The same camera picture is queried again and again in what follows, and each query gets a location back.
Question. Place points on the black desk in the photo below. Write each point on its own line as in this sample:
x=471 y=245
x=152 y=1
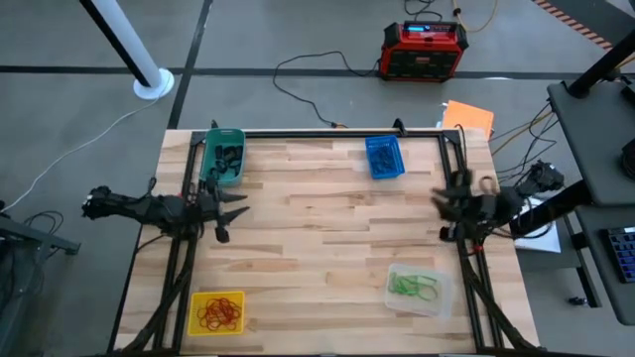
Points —
x=595 y=149

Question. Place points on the tall pole with white base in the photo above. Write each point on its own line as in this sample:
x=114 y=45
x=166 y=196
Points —
x=126 y=44

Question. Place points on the red black power station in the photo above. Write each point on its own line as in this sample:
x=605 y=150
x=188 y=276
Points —
x=421 y=59

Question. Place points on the small black floor object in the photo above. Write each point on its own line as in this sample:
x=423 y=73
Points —
x=576 y=300

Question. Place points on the teal plastic basket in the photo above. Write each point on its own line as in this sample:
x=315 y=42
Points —
x=208 y=139

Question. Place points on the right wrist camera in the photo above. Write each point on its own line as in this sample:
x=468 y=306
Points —
x=446 y=233

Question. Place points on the blue plastic basket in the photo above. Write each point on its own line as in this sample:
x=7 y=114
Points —
x=369 y=141

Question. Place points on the green rubber band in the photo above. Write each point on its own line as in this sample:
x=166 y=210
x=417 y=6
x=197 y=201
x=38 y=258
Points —
x=429 y=299
x=426 y=280
x=392 y=286
x=404 y=279
x=402 y=291
x=419 y=295
x=414 y=288

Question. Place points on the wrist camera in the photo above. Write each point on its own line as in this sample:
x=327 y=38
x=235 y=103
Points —
x=446 y=233
x=222 y=234

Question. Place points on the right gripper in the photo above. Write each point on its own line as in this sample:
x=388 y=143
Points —
x=478 y=210

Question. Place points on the black diagonal beam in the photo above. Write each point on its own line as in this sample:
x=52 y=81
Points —
x=555 y=208

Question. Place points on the round black object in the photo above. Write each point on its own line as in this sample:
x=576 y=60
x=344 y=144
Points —
x=630 y=158

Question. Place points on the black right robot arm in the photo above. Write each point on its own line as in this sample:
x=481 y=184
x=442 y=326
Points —
x=543 y=176

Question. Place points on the dark grey desk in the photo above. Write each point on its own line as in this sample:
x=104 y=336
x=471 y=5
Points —
x=595 y=268

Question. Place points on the yellow plastic basket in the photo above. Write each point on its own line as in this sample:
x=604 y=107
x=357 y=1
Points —
x=193 y=297

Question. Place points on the orange paper sheet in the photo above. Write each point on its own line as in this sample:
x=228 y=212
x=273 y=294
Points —
x=469 y=118

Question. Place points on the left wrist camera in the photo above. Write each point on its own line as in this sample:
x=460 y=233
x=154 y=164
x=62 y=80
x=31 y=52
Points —
x=222 y=234

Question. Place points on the red rubber band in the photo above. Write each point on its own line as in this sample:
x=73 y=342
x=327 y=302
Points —
x=206 y=312
x=223 y=305
x=233 y=317
x=215 y=320

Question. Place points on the clear plastic container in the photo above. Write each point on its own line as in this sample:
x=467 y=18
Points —
x=446 y=277

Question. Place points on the black keyboard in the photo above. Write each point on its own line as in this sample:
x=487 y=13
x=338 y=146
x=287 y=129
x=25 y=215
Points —
x=622 y=253

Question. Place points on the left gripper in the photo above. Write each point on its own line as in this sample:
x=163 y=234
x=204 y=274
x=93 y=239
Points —
x=208 y=208

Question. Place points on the white paper sheet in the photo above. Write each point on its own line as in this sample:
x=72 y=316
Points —
x=541 y=243

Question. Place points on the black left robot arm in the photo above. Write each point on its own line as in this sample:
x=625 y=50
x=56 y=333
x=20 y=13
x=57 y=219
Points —
x=149 y=210

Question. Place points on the black diagonal post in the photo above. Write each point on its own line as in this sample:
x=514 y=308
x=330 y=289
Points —
x=600 y=67

